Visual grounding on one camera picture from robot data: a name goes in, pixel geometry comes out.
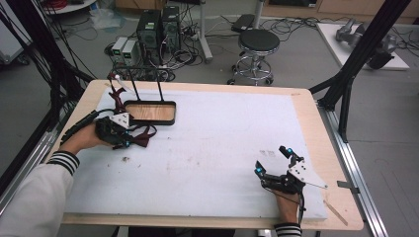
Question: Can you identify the white foam mat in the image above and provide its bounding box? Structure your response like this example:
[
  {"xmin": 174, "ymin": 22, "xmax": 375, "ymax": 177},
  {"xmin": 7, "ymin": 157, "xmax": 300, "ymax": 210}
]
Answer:
[{"xmin": 63, "ymin": 87, "xmax": 329, "ymax": 221}]

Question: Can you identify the round white table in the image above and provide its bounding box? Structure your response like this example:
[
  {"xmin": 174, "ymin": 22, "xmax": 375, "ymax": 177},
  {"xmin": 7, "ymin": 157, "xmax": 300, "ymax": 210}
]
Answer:
[{"xmin": 41, "ymin": 0, "xmax": 98, "ymax": 16}]

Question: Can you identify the flat black box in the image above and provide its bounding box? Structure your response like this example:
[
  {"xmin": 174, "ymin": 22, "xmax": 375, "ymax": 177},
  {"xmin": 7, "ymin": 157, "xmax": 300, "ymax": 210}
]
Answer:
[{"xmin": 230, "ymin": 13, "xmax": 256, "ymax": 34}]

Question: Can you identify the slim black computer tower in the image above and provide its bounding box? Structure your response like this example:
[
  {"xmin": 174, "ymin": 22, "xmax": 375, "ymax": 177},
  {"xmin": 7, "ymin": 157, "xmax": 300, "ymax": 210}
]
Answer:
[{"xmin": 161, "ymin": 5, "xmax": 182, "ymax": 53}]

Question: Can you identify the small white power box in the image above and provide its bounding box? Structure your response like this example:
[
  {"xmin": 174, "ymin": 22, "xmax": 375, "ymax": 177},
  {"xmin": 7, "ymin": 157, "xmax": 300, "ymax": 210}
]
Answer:
[
  {"xmin": 122, "ymin": 39, "xmax": 141, "ymax": 67},
  {"xmin": 111, "ymin": 36, "xmax": 128, "ymax": 63}
]

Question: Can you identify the metal bracket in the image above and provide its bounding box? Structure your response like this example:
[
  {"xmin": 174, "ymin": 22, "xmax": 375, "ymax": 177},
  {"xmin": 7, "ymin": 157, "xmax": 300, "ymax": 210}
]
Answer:
[{"xmin": 337, "ymin": 181, "xmax": 361, "ymax": 196}]

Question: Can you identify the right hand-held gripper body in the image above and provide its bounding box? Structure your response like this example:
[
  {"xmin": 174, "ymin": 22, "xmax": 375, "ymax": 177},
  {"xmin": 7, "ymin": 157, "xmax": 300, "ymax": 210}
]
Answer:
[{"xmin": 261, "ymin": 159, "xmax": 329, "ymax": 196}]

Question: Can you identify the aluminium rail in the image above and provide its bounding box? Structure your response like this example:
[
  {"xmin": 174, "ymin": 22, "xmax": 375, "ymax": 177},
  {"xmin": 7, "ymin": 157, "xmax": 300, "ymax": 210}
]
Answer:
[
  {"xmin": 0, "ymin": 127, "xmax": 60, "ymax": 218},
  {"xmin": 317, "ymin": 102, "xmax": 389, "ymax": 237}
]

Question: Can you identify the tangle of floor cables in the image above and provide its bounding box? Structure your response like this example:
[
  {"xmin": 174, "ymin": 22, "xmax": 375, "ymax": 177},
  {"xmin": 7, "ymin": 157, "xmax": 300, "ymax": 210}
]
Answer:
[{"xmin": 105, "ymin": 42, "xmax": 206, "ymax": 83}]

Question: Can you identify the person's right hand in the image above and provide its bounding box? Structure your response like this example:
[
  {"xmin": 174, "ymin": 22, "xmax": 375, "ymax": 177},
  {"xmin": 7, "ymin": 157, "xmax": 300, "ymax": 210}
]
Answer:
[{"xmin": 271, "ymin": 189, "xmax": 302, "ymax": 225}]

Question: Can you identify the thin wooden strip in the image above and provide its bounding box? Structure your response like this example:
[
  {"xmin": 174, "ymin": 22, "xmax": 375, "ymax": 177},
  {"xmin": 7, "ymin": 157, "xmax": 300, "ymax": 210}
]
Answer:
[{"xmin": 323, "ymin": 199, "xmax": 349, "ymax": 227}]

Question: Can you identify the right hand-held gripper cable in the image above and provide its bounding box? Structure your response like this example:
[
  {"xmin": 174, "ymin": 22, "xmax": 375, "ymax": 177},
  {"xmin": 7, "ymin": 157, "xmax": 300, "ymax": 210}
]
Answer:
[{"xmin": 263, "ymin": 188, "xmax": 308, "ymax": 225}]

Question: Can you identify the person's left hand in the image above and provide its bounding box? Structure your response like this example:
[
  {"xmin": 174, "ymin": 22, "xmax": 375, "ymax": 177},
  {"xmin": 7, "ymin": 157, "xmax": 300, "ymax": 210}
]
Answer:
[{"xmin": 60, "ymin": 122, "xmax": 110, "ymax": 156}]

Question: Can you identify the black and grey robot part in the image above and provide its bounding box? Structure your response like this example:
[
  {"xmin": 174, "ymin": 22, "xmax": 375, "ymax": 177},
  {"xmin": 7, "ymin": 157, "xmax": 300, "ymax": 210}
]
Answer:
[{"xmin": 367, "ymin": 34, "xmax": 399, "ymax": 70}]

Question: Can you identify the grey metal stand leg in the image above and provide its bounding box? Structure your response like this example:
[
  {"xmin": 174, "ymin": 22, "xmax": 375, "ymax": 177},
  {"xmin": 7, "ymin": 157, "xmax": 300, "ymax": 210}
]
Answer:
[{"xmin": 197, "ymin": 0, "xmax": 214, "ymax": 64}]

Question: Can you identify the black rack with wooden base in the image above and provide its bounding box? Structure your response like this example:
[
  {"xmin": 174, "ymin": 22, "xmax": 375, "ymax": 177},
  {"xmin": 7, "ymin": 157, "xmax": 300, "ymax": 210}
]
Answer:
[{"xmin": 112, "ymin": 64, "xmax": 178, "ymax": 126}]

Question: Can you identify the black frame with cables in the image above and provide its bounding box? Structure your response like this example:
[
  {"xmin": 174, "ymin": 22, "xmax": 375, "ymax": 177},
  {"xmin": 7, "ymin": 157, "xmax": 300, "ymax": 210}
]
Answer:
[{"xmin": 0, "ymin": 0, "xmax": 97, "ymax": 132}]

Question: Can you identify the red striped bow tie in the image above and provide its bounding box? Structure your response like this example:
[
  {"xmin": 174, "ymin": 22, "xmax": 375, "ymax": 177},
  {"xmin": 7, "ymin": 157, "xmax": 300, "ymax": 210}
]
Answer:
[{"xmin": 108, "ymin": 73, "xmax": 136, "ymax": 115}]

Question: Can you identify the clear plastic bag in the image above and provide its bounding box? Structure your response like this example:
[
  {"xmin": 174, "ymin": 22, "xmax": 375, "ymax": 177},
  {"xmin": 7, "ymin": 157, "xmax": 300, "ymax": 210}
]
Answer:
[{"xmin": 88, "ymin": 8, "xmax": 126, "ymax": 33}]

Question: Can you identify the black frame post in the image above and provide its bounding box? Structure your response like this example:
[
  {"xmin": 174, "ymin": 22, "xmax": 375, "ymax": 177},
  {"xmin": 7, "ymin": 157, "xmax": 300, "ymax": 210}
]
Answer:
[{"xmin": 308, "ymin": 0, "xmax": 413, "ymax": 144}]

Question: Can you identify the dark maroon bow tie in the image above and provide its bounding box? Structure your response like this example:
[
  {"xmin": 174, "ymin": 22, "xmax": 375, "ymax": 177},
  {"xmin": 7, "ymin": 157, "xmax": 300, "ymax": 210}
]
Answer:
[{"xmin": 123, "ymin": 122, "xmax": 158, "ymax": 148}]

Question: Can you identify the large black computer tower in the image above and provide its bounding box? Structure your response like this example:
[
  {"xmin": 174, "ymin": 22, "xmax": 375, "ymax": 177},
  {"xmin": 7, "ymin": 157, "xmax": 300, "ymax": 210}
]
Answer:
[{"xmin": 135, "ymin": 9, "xmax": 163, "ymax": 65}]

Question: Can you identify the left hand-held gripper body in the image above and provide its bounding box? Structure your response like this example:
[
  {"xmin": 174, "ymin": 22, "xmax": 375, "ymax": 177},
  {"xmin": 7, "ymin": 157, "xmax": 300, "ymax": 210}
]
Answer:
[{"xmin": 94, "ymin": 112, "xmax": 132, "ymax": 148}]

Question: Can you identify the white floor board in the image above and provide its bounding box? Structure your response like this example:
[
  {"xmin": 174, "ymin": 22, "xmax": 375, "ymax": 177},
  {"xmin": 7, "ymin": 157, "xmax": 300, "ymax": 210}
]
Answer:
[{"xmin": 315, "ymin": 22, "xmax": 410, "ymax": 72}]

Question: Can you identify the black round stool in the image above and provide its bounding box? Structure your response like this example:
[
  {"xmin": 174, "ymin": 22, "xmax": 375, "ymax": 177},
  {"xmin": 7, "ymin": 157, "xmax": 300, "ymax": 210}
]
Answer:
[{"xmin": 226, "ymin": 29, "xmax": 282, "ymax": 87}]

